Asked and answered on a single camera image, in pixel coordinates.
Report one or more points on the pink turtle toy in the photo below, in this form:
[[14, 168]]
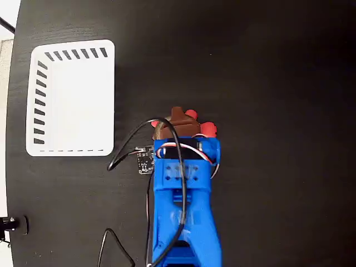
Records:
[[208, 129]]

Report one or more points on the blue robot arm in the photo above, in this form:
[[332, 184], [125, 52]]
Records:
[[164, 200]]

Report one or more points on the white plastic basket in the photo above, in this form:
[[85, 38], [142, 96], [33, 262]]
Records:
[[83, 111]]

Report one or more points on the black table clamp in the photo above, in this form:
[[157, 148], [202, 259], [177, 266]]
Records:
[[23, 225]]

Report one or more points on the black rod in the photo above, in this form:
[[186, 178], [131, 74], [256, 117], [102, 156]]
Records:
[[7, 24]]

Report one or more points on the bare camera circuit board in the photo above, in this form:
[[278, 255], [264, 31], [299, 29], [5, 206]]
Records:
[[144, 164]]

